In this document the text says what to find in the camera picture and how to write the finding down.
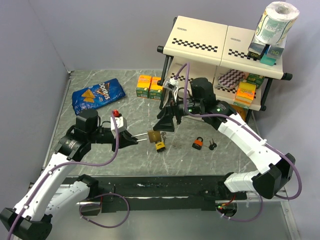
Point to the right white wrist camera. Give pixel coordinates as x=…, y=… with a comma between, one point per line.
x=172, y=85

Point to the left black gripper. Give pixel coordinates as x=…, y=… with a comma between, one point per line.
x=125, y=138

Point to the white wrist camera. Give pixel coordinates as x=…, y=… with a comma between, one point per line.
x=119, y=121
x=172, y=85

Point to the beige tiered shelf rack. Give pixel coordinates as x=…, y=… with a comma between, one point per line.
x=212, y=49

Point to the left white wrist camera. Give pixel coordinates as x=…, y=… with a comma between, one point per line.
x=119, y=121

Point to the orange padlock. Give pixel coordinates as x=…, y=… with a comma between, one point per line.
x=198, y=143

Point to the orange yellow sponge pack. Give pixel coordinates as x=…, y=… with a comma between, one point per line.
x=245, y=95

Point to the patterned oven mitt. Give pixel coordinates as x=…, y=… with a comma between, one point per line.
x=230, y=79

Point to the toilet paper roll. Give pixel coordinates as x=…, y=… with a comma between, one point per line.
x=275, y=22

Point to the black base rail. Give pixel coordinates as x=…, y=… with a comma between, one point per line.
x=147, y=193

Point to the black-headed keys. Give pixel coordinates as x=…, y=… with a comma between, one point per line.
x=212, y=144

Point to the left orange green box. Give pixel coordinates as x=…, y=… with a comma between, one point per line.
x=143, y=86

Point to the green box on shelf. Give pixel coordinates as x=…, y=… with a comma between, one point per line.
x=255, y=79

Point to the right orange green box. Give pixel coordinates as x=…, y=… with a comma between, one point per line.
x=155, y=90

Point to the orange Honey Dijon bag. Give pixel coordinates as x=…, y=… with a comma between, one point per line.
x=241, y=111

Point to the blue Doritos bag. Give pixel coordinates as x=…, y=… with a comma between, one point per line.
x=97, y=96

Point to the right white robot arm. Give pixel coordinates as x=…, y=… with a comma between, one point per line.
x=273, y=169

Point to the orange green box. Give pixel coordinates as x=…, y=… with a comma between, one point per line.
x=155, y=90
x=143, y=86

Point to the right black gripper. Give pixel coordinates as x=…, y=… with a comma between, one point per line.
x=166, y=123

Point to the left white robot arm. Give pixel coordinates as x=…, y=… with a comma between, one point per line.
x=33, y=216

